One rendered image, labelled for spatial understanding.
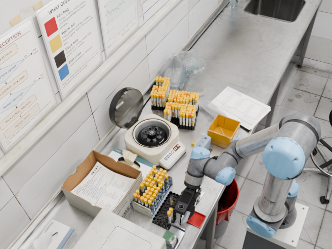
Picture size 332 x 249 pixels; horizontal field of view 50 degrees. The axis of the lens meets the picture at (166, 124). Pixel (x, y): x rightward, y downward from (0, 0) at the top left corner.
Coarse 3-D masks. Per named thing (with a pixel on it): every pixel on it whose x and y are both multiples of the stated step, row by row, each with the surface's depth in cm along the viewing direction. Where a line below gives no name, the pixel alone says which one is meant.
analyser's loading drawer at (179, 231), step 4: (172, 224) 154; (172, 228) 154; (176, 228) 154; (180, 228) 152; (172, 232) 153; (176, 232) 153; (180, 232) 153; (184, 232) 153; (176, 236) 152; (180, 236) 152; (180, 240) 151; (176, 244) 148; (168, 248) 147; (172, 248) 145; (176, 248) 149
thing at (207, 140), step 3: (201, 138) 181; (204, 138) 181; (207, 138) 180; (210, 138) 181; (201, 141) 179; (204, 141) 179; (207, 141) 179; (210, 141) 183; (198, 144) 178; (201, 144) 178; (204, 144) 178; (207, 144) 181; (204, 147) 178; (207, 147) 183; (210, 150) 187
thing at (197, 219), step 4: (196, 212) 163; (192, 216) 162; (196, 216) 162; (200, 216) 162; (204, 216) 162; (188, 220) 161; (192, 220) 161; (196, 220) 161; (200, 220) 160; (192, 224) 159; (196, 224) 159; (200, 224) 159
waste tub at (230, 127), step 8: (216, 120) 193; (224, 120) 192; (232, 120) 189; (208, 128) 185; (216, 128) 197; (224, 128) 197; (232, 128) 194; (216, 136) 184; (224, 136) 181; (232, 136) 181; (216, 144) 189; (224, 144) 185
